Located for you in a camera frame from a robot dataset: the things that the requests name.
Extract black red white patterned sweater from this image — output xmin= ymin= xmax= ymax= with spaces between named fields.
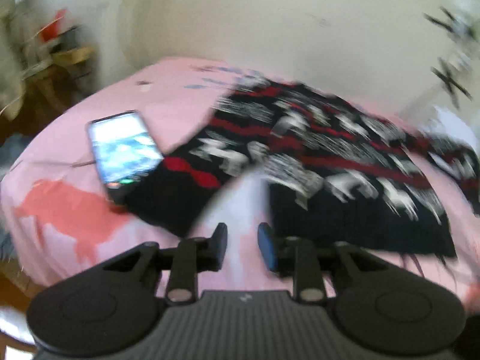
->
xmin=124 ymin=79 xmax=479 ymax=258

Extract smartphone in dark case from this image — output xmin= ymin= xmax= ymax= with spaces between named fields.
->
xmin=86 ymin=110 xmax=164 ymax=206

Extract pink floral bed sheet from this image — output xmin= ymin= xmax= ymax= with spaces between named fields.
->
xmin=0 ymin=56 xmax=480 ymax=314

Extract white crumpled garment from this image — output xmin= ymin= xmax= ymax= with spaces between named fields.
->
xmin=425 ymin=106 xmax=479 ymax=152

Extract wooden side table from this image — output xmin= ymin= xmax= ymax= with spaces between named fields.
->
xmin=24 ymin=45 xmax=97 ymax=113

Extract red plastic bag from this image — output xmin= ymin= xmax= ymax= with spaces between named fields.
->
xmin=39 ymin=8 xmax=71 ymax=43

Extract black tape cross on wall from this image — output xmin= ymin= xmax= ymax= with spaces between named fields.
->
xmin=422 ymin=7 xmax=479 ymax=111

